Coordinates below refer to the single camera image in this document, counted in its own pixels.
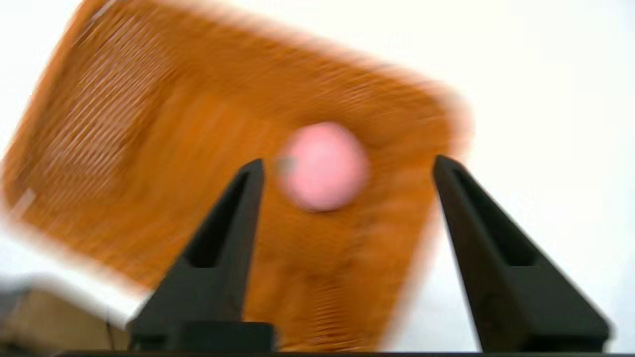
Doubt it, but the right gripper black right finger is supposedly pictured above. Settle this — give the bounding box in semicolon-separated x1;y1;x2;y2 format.
433;155;612;352

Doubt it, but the cardboard box with white labels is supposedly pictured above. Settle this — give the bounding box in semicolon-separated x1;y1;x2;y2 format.
0;285;132;354

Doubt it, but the orange wicker basket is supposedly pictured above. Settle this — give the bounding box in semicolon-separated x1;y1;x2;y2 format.
0;0;473;353

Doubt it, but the pink peach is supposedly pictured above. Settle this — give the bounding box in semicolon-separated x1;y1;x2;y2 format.
278;122;371;213

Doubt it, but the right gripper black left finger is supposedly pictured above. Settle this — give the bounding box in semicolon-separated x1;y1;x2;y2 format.
127;158;265;349

